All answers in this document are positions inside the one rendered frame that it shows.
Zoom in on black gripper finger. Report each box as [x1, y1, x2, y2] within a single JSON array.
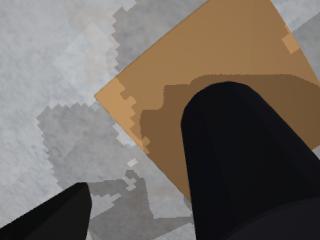
[[0, 183, 92, 240]]

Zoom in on tan wooden block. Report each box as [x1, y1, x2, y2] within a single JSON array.
[[95, 0, 320, 204]]

